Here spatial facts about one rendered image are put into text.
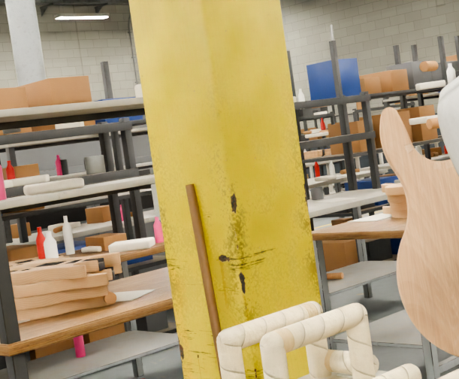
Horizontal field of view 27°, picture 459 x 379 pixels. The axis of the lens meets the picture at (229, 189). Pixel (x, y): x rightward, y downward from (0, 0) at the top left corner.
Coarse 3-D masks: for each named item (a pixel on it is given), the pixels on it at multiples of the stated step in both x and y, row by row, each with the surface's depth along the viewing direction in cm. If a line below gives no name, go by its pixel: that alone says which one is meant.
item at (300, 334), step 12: (336, 312) 127; (348, 312) 128; (360, 312) 129; (300, 324) 122; (312, 324) 123; (324, 324) 124; (336, 324) 126; (348, 324) 127; (264, 336) 119; (276, 336) 118; (288, 336) 120; (300, 336) 121; (312, 336) 122; (324, 336) 124; (288, 348) 120
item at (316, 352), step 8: (312, 344) 136; (320, 344) 136; (312, 352) 136; (320, 352) 136; (312, 360) 136; (320, 360) 136; (312, 368) 136; (320, 368) 136; (312, 376) 136; (320, 376) 136; (328, 376) 136
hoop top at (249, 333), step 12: (276, 312) 132; (288, 312) 132; (300, 312) 133; (312, 312) 135; (240, 324) 127; (252, 324) 127; (264, 324) 128; (276, 324) 130; (288, 324) 131; (228, 336) 124; (240, 336) 125; (252, 336) 126
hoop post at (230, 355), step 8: (224, 344) 124; (232, 344) 124; (224, 352) 124; (232, 352) 124; (240, 352) 125; (224, 360) 124; (232, 360) 124; (240, 360) 125; (224, 368) 124; (232, 368) 124; (240, 368) 125; (224, 376) 125; (232, 376) 124; (240, 376) 124
